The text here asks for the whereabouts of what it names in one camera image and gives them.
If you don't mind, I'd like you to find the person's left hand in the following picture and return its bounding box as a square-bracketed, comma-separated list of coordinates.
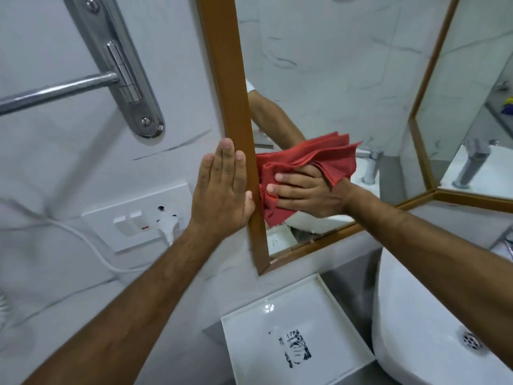
[188, 138, 256, 237]

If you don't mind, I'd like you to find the person's right hand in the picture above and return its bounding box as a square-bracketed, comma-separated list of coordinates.
[266, 164, 356, 219]

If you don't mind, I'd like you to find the red cleaning cloth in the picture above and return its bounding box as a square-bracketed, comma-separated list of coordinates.
[255, 132, 363, 228]

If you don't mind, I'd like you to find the person's right forearm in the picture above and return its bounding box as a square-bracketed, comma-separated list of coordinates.
[345, 183, 513, 369]

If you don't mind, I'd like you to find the person's left forearm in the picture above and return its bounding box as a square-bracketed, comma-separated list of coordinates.
[22, 222, 225, 385]

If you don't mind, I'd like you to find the white power plug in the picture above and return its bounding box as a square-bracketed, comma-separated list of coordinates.
[157, 213, 182, 247]

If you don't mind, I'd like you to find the white square tray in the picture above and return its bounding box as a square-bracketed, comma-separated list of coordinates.
[220, 272, 376, 385]

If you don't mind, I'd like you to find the chrome towel bar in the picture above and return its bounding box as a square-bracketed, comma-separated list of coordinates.
[0, 72, 121, 117]

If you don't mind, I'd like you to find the white ceramic sink basin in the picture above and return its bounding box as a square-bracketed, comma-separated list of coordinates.
[371, 236, 513, 385]

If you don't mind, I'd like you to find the wooden framed side mirror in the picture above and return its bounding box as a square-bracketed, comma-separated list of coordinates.
[408, 0, 513, 214]

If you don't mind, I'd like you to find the chrome faucet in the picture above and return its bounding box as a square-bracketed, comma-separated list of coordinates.
[489, 226, 513, 262]

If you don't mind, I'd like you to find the chrome sink drain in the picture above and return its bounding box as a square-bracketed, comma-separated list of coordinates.
[458, 326, 488, 354]

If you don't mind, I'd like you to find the white wall socket plate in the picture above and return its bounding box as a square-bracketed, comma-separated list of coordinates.
[81, 182, 194, 255]

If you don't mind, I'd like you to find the wooden framed wall mirror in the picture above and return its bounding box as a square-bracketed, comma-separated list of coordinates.
[195, 0, 461, 276]

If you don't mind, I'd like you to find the chrome wall bracket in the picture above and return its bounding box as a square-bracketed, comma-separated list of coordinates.
[62, 0, 165, 139]

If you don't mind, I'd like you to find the white power cable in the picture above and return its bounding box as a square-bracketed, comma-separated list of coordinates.
[0, 196, 165, 274]

